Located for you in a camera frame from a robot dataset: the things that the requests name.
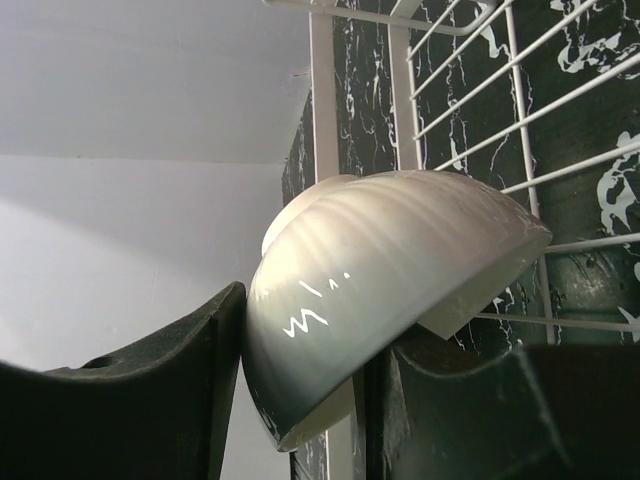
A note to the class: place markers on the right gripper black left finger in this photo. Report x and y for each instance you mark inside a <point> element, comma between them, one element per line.
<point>158,408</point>

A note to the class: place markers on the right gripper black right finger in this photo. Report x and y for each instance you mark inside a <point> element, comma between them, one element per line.
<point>436,411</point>

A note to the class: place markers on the white bowl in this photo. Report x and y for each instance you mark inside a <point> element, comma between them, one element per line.
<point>357,268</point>

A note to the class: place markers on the white wire dish rack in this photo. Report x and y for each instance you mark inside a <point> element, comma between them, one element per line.
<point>542,102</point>

